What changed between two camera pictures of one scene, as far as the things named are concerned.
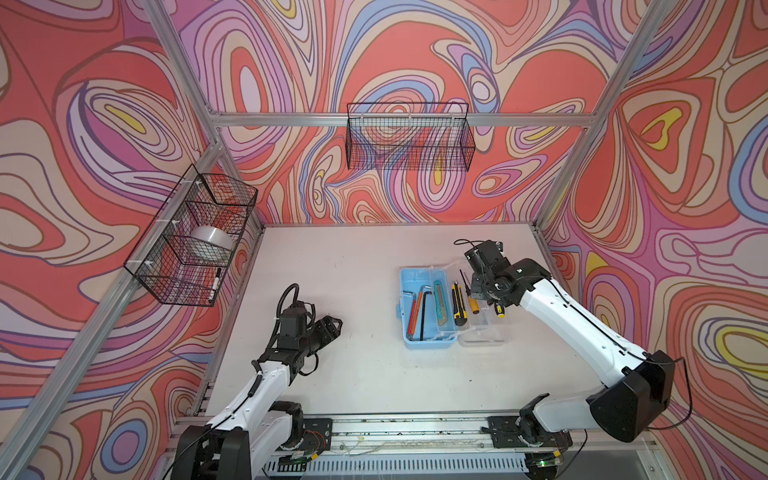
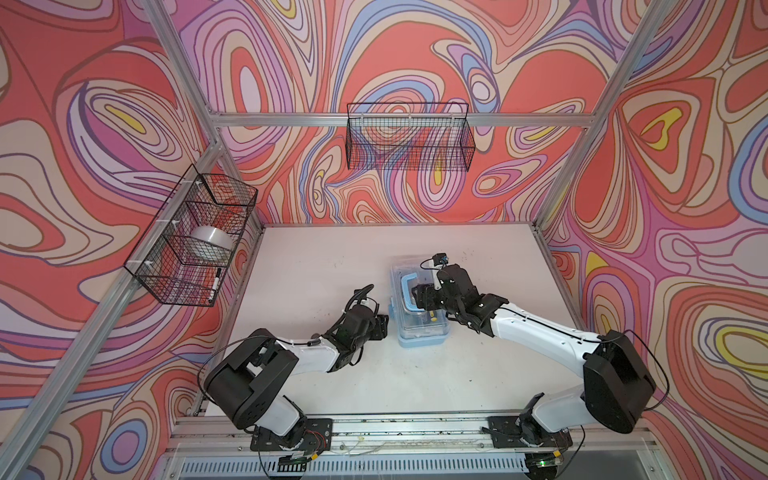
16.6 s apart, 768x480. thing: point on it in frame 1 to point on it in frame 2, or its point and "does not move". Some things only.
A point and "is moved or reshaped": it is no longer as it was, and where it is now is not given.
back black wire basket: x=409 y=136 does not move
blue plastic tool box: x=427 y=307 is moved or reshaped
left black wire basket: x=191 y=244 does not move
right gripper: x=477 y=290 to x=425 y=293
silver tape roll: x=211 y=243 does not move
